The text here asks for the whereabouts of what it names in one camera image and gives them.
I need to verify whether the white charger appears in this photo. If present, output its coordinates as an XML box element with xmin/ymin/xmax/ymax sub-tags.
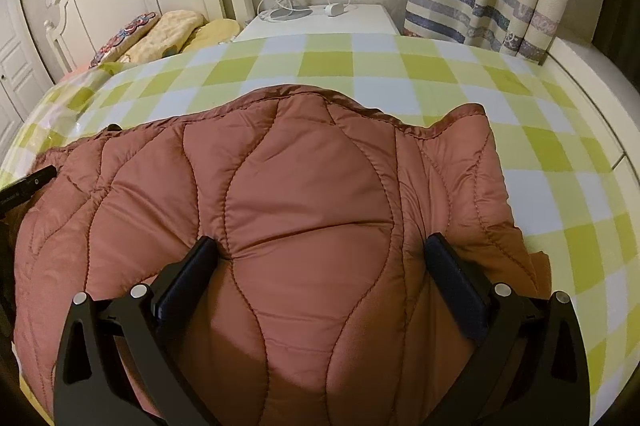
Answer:
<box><xmin>322</xmin><ymin>0</ymin><xmax>358</xmax><ymax>18</ymax></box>

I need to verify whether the white nightstand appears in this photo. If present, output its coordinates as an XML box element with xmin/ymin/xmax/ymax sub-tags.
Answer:
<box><xmin>232</xmin><ymin>3</ymin><xmax>398</xmax><ymax>42</ymax></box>

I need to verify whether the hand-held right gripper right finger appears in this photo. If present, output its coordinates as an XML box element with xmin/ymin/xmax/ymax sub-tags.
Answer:
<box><xmin>422</xmin><ymin>232</ymin><xmax>591</xmax><ymax>426</ymax></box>

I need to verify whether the cream yellow pillow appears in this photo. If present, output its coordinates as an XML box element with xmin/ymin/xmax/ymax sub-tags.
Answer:
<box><xmin>125</xmin><ymin>10</ymin><xmax>206</xmax><ymax>63</ymax></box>

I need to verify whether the white window bench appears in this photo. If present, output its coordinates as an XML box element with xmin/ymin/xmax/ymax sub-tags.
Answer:
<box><xmin>540</xmin><ymin>37</ymin><xmax>640</xmax><ymax>227</ymax></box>

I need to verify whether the white wardrobe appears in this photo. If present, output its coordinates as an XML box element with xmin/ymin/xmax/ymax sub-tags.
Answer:
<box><xmin>0</xmin><ymin>0</ymin><xmax>56</xmax><ymax>132</ymax></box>

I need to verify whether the white cable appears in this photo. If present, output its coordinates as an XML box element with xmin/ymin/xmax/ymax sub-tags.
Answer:
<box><xmin>256</xmin><ymin>0</ymin><xmax>296</xmax><ymax>23</ymax></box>

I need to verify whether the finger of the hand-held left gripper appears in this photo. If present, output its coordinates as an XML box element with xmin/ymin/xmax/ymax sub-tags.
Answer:
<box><xmin>0</xmin><ymin>165</ymin><xmax>57</xmax><ymax>214</ymax></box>

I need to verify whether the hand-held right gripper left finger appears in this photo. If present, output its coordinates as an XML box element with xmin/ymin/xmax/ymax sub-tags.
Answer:
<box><xmin>52</xmin><ymin>235</ymin><xmax>221</xmax><ymax>426</ymax></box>

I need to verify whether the patterned round pillow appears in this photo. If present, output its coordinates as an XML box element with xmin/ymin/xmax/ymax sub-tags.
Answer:
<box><xmin>89</xmin><ymin>11</ymin><xmax>163</xmax><ymax>69</ymax></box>

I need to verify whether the yellow checkered bed sheet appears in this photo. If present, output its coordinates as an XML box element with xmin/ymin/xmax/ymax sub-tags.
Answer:
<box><xmin>0</xmin><ymin>31</ymin><xmax>640</xmax><ymax>426</ymax></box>

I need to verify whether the rust quilted jacket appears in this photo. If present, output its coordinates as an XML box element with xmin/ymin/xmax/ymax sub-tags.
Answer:
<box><xmin>12</xmin><ymin>83</ymin><xmax>551</xmax><ymax>426</ymax></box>

